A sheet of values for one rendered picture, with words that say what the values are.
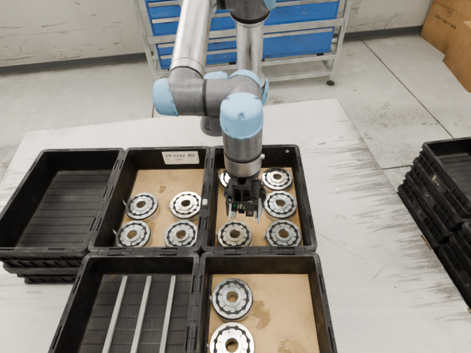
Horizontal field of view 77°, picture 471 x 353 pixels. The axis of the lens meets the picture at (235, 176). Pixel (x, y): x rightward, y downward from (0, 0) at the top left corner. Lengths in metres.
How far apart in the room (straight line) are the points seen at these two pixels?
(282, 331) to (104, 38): 3.41
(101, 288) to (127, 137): 0.81
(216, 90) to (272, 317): 0.56
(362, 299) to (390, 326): 0.09
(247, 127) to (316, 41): 2.47
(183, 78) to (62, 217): 0.68
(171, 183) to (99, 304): 0.43
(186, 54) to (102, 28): 3.06
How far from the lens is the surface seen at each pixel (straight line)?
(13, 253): 1.00
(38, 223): 1.17
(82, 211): 1.12
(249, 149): 0.54
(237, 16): 0.94
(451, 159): 1.90
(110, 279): 0.94
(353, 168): 1.33
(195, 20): 0.77
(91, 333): 0.91
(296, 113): 1.57
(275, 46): 2.85
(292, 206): 0.95
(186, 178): 1.08
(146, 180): 1.11
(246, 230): 0.90
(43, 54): 4.05
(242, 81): 0.62
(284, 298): 0.85
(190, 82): 0.62
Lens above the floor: 1.62
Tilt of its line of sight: 48 degrees down
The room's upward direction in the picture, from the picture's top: 3 degrees counter-clockwise
